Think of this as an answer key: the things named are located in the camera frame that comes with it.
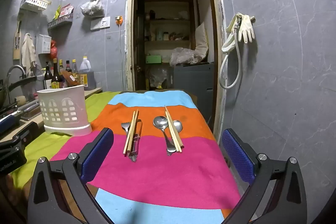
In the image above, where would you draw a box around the metal faucet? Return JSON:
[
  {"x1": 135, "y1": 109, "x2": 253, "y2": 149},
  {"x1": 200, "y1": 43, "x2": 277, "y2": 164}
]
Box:
[{"x1": 7, "y1": 65, "x2": 27, "y2": 80}]

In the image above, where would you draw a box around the large oil jug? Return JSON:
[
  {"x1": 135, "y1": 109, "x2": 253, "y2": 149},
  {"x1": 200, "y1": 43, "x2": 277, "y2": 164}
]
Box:
[{"x1": 79, "y1": 56, "x2": 96, "y2": 91}]

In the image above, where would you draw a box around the grey wall shelf basket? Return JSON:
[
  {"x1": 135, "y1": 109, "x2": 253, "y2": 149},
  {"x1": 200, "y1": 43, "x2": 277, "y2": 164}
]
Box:
[{"x1": 47, "y1": 14, "x2": 74, "y2": 29}]

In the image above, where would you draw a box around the brown packet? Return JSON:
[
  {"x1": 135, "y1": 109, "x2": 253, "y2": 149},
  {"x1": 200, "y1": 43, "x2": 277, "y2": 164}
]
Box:
[{"x1": 62, "y1": 72, "x2": 79, "y2": 88}]

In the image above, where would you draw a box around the white wall box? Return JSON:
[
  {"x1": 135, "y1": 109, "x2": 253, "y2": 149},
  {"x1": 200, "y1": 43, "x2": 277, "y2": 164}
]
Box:
[{"x1": 38, "y1": 34, "x2": 52, "y2": 54}]

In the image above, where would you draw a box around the wooden shelf unit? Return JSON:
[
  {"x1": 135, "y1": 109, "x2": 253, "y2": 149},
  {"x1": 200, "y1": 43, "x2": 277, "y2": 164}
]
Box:
[{"x1": 144, "y1": 0, "x2": 195, "y2": 91}]

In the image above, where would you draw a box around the hanging white rag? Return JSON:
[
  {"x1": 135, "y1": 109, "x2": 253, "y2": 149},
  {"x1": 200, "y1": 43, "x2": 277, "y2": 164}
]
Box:
[{"x1": 21, "y1": 33, "x2": 39, "y2": 70}]

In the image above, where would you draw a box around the dark sauce bottle yellow label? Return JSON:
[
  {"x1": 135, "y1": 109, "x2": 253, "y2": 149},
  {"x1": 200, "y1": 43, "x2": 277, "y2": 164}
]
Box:
[{"x1": 51, "y1": 58, "x2": 64, "y2": 89}]

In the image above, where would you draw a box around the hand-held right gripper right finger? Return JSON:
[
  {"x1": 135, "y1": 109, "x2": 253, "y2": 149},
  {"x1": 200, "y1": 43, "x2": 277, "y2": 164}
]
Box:
[{"x1": 221, "y1": 128, "x2": 307, "y2": 224}]

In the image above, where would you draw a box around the wooden cutting board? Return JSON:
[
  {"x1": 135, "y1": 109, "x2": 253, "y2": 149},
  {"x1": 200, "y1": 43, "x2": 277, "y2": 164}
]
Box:
[{"x1": 20, "y1": 106, "x2": 43, "y2": 121}]

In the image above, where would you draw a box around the small metal spoon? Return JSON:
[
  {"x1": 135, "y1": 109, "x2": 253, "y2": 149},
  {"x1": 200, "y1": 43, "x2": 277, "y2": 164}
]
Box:
[{"x1": 168, "y1": 120, "x2": 183, "y2": 153}]

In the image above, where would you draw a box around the dark bottle white label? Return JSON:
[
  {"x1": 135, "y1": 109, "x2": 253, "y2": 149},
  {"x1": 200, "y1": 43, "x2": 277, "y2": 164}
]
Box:
[{"x1": 43, "y1": 61, "x2": 54, "y2": 90}]

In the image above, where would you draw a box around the door frame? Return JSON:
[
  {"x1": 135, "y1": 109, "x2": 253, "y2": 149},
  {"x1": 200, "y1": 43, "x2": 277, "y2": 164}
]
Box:
[{"x1": 125, "y1": 0, "x2": 227, "y2": 140}]

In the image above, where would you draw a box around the metal fork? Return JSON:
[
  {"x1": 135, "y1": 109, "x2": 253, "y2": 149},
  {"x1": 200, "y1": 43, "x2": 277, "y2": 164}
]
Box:
[{"x1": 121, "y1": 121, "x2": 133, "y2": 157}]

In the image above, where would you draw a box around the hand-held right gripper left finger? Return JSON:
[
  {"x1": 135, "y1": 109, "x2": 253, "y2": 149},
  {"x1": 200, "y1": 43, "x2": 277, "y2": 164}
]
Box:
[{"x1": 28, "y1": 128, "x2": 116, "y2": 224}]

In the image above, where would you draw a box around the striped colourful cloth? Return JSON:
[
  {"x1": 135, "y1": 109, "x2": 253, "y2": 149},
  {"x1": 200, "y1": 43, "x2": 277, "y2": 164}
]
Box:
[{"x1": 50, "y1": 91, "x2": 252, "y2": 224}]

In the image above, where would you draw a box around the red plastic bag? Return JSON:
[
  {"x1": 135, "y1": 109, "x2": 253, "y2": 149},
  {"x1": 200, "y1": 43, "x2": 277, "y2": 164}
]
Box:
[{"x1": 50, "y1": 40, "x2": 58, "y2": 60}]

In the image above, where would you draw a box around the clear plastic bag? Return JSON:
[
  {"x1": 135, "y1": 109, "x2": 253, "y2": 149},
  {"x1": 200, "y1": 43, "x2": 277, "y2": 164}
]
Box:
[{"x1": 169, "y1": 47, "x2": 203, "y2": 66}]

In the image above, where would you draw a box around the wall socket panel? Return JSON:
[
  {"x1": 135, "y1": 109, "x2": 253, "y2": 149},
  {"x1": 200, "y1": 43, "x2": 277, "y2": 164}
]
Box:
[{"x1": 91, "y1": 16, "x2": 111, "y2": 31}]

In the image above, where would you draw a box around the cream pillow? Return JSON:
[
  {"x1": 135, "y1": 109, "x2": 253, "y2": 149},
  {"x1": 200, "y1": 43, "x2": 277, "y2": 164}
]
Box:
[{"x1": 194, "y1": 22, "x2": 209, "y2": 62}]

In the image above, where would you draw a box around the hanging plastic bag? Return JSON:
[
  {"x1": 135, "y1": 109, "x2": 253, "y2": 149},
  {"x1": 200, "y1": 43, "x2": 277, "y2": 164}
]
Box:
[{"x1": 80, "y1": 0, "x2": 105, "y2": 17}]

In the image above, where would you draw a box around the white wall basket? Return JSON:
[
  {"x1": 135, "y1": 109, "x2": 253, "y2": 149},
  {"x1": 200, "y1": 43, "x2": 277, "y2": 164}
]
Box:
[{"x1": 20, "y1": 0, "x2": 49, "y2": 12}]

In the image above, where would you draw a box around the white hose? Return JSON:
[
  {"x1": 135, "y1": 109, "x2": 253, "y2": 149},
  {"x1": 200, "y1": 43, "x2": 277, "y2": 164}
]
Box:
[{"x1": 219, "y1": 16, "x2": 242, "y2": 89}]

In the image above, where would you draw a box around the red seasoning packet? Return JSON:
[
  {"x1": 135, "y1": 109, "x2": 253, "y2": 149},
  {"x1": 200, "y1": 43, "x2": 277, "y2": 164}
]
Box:
[{"x1": 60, "y1": 4, "x2": 74, "y2": 17}]

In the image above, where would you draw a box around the green box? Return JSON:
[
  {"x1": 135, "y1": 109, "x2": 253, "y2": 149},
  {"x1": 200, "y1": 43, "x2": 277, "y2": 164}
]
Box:
[{"x1": 146, "y1": 54, "x2": 163, "y2": 64}]

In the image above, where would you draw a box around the metal peeler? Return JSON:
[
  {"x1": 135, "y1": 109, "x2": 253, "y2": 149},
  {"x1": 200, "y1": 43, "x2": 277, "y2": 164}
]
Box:
[{"x1": 129, "y1": 119, "x2": 144, "y2": 163}]

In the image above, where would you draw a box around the wooden knife rack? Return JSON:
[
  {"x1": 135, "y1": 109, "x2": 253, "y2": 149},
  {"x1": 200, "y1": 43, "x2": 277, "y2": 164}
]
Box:
[{"x1": 13, "y1": 20, "x2": 22, "y2": 61}]

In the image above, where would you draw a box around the white plastic utensil holder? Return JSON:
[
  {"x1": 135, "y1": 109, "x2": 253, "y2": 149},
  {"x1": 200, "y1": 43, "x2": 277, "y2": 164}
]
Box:
[{"x1": 37, "y1": 85, "x2": 93, "y2": 137}]

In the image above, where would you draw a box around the black pan handle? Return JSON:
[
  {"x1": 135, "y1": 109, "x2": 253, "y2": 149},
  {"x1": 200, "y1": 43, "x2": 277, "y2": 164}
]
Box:
[{"x1": 8, "y1": 76, "x2": 37, "y2": 91}]

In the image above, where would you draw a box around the grey cabinet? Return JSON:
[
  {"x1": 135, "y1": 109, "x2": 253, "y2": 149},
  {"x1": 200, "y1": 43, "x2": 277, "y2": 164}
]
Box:
[{"x1": 173, "y1": 62, "x2": 215, "y2": 123}]

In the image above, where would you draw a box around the large metal spoon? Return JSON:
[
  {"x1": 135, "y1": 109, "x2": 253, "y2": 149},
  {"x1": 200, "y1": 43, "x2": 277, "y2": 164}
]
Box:
[{"x1": 153, "y1": 116, "x2": 177, "y2": 157}]

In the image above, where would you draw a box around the clear bottle yellow cap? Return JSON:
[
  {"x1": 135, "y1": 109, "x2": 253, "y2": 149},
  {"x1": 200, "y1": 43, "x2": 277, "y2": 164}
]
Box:
[{"x1": 71, "y1": 59, "x2": 79, "y2": 78}]

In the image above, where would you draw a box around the white power cable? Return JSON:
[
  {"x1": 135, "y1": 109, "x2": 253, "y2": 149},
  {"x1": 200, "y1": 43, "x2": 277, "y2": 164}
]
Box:
[{"x1": 119, "y1": 24, "x2": 125, "y2": 88}]

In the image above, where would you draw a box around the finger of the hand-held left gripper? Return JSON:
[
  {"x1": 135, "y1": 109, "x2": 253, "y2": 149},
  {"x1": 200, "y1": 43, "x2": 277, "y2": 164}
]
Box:
[
  {"x1": 0, "y1": 113, "x2": 21, "y2": 134},
  {"x1": 12, "y1": 121, "x2": 39, "y2": 148}
]

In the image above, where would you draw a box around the kitchen cleaver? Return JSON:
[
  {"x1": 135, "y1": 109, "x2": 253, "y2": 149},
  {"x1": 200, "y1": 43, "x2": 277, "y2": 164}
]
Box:
[{"x1": 16, "y1": 101, "x2": 40, "y2": 112}]

